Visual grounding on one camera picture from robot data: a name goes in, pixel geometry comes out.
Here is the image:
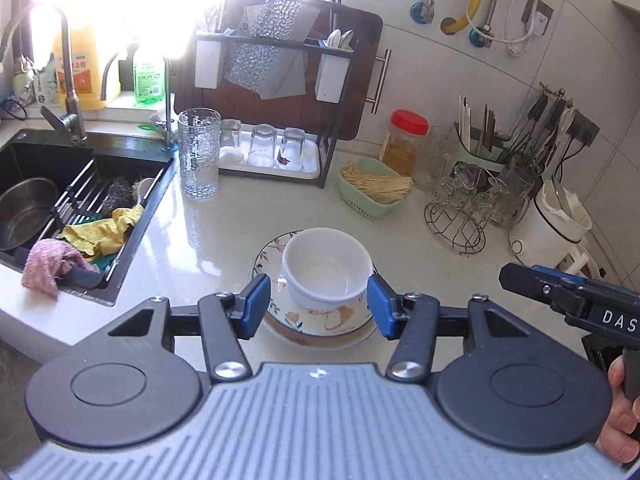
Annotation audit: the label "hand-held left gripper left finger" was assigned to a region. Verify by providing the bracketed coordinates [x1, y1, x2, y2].
[107, 273, 272, 382]

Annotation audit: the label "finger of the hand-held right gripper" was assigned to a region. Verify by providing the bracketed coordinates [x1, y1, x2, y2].
[531, 265, 587, 283]
[499, 262, 568, 313]

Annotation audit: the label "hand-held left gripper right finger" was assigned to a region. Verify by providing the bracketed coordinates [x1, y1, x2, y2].
[366, 273, 531, 382]

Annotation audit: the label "floral patterned plate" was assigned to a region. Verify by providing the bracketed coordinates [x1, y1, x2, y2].
[248, 230, 379, 338]

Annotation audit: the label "rose pattern white plate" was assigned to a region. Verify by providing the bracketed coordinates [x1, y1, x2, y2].
[262, 310, 379, 352]

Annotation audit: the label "white ceramic bowl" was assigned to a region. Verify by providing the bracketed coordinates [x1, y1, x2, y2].
[281, 227, 374, 295]

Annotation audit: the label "person's right hand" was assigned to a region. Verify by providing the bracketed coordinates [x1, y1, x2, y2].
[594, 357, 640, 467]

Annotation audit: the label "white patterned mug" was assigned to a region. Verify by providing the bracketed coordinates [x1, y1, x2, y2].
[565, 246, 608, 281]

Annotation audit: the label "white electric cooker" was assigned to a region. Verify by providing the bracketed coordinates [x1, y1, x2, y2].
[509, 179, 593, 261]

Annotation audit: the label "clear glass mug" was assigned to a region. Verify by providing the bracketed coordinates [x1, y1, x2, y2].
[492, 160, 536, 226]

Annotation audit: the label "green plastic basket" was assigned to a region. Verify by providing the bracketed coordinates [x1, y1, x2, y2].
[338, 156, 413, 220]

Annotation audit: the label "hanging glass cups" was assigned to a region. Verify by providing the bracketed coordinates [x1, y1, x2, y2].
[432, 160, 506, 211]

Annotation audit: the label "bundle of thin sticks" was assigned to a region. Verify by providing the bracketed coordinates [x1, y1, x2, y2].
[341, 162, 414, 204]

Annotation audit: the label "green white utensil holder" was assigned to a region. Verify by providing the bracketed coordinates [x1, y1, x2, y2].
[452, 125, 508, 173]

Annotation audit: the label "hanging kitchen utensils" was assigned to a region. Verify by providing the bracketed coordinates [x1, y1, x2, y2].
[505, 82, 576, 176]

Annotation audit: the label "clear glass cup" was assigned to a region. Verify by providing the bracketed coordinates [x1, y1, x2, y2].
[414, 127, 456, 192]

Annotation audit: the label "tall textured glass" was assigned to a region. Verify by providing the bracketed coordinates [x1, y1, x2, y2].
[178, 108, 221, 200]

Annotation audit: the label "white drip tray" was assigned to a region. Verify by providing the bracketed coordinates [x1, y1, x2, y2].
[219, 132, 321, 178]

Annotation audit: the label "small clear glass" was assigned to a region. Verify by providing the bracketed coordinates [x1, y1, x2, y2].
[219, 119, 242, 165]
[248, 124, 277, 167]
[277, 127, 306, 171]

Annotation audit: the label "red lid jar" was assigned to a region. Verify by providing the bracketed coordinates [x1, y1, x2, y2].
[380, 109, 431, 177]

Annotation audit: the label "yellow cloth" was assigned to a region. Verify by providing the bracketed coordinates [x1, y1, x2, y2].
[57, 206, 146, 263]

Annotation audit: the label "steel wool scrubber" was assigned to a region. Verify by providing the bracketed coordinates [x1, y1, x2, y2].
[102, 176, 133, 213]

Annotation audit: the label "dark sponge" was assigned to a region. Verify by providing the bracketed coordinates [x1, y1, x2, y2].
[57, 265, 103, 288]

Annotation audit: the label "sink drain rack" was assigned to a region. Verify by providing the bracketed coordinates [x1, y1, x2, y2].
[37, 157, 168, 241]

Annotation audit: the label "pink cloth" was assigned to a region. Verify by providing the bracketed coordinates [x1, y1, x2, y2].
[21, 238, 101, 301]

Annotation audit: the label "slim steel tap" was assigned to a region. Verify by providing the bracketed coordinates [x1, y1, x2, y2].
[154, 57, 177, 150]

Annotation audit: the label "white rack holder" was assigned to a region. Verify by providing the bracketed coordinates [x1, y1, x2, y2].
[315, 52, 347, 103]
[194, 39, 226, 88]

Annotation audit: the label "textured silver sheet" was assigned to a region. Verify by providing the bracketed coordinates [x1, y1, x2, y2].
[223, 0, 321, 100]

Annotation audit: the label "dark wooden cutting board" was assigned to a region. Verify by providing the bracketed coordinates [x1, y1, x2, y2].
[172, 0, 392, 141]

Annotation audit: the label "green liquid bottle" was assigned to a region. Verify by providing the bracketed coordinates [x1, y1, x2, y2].
[132, 45, 167, 107]

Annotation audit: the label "steel pot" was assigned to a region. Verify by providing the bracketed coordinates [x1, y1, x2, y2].
[0, 176, 61, 253]

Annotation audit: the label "black kitchen sink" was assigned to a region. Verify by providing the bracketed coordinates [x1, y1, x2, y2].
[0, 129, 178, 307]

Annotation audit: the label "steel kitchen faucet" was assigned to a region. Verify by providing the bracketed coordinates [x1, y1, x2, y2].
[0, 4, 88, 143]

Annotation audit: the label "small curved tap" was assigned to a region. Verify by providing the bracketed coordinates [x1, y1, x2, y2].
[100, 52, 121, 102]

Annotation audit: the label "yellow detergent bottle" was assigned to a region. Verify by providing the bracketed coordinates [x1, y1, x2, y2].
[52, 22, 122, 110]

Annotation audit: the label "wire cup rack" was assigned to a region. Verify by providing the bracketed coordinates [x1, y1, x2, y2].
[424, 175, 488, 256]

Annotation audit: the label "black cable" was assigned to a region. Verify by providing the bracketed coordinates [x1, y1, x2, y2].
[552, 135, 573, 183]

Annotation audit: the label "black wall outlet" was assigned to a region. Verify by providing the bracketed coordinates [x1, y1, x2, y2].
[565, 110, 601, 143]

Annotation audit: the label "white handle brush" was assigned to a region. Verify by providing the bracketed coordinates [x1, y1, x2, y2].
[131, 177, 156, 208]

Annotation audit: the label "white cable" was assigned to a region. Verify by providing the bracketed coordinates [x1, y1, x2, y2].
[502, 0, 543, 58]

